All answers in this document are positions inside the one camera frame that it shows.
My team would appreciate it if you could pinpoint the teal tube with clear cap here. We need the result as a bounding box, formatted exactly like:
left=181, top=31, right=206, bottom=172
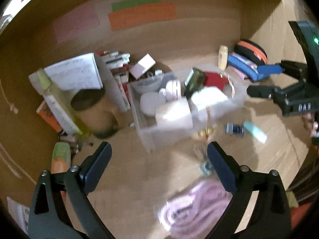
left=243, top=121, right=268, bottom=144

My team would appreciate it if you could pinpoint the blue staple box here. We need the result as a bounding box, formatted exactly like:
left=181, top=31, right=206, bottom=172
left=225, top=122, right=245, bottom=136

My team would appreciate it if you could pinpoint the pink rope bundle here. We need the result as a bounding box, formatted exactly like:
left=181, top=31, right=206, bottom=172
left=158, top=178, right=234, bottom=239

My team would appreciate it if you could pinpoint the person's right hand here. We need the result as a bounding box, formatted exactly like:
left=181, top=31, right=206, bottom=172
left=301, top=113, right=318, bottom=137

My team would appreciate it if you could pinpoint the pink notebook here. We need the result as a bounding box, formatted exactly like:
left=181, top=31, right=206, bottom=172
left=229, top=66, right=249, bottom=80

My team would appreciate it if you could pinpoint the blue pencil case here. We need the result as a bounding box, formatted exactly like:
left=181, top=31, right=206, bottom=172
left=228, top=52, right=267, bottom=82

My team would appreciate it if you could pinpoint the black orange zip pouch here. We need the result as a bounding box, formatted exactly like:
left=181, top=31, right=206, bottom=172
left=234, top=39, right=268, bottom=65

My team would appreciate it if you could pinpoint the red cloth pouch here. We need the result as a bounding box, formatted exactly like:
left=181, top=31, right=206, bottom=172
left=203, top=72, right=229, bottom=91

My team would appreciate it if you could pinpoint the cream lotion bottle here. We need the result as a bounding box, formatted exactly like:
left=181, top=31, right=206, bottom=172
left=218, top=45, right=228, bottom=71

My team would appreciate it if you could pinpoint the green orange tube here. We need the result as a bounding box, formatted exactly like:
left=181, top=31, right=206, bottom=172
left=51, top=142, right=71, bottom=174

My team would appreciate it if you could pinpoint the dark green glass bottle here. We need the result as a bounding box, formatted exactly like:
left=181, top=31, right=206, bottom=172
left=184, top=68, right=207, bottom=99

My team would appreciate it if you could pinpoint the white pink jar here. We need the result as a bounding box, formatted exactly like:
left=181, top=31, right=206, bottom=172
left=159, top=79, right=182, bottom=101

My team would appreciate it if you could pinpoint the clear plastic storage bin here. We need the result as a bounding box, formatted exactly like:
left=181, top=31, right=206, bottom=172
left=128, top=64, right=247, bottom=153

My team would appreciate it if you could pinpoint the yellow green spray bottle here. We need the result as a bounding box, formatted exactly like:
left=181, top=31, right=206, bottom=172
left=36, top=69, right=91, bottom=137

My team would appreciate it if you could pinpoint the clear plastic bowl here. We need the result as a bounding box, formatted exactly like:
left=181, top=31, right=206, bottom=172
left=132, top=75, right=163, bottom=94

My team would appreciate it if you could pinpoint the orange book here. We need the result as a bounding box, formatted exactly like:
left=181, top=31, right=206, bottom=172
left=36, top=100, right=63, bottom=133

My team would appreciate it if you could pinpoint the small white cardboard box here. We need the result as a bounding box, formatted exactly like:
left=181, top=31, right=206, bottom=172
left=129, top=54, right=156, bottom=80

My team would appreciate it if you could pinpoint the orange sticky paper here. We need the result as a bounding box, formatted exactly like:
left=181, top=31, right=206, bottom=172
left=108, top=2, right=176, bottom=31

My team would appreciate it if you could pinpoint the stack of books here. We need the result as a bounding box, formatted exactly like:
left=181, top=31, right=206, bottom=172
left=97, top=51, right=131, bottom=111

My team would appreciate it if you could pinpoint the white printed paper sheet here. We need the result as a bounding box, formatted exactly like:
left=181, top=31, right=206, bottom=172
left=44, top=53, right=103, bottom=91

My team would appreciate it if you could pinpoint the green sticky paper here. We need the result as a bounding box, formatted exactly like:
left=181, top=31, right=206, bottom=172
left=111, top=0, right=161, bottom=12

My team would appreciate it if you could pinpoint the pink sticky paper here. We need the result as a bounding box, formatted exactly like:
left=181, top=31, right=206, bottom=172
left=52, top=3, right=99, bottom=43

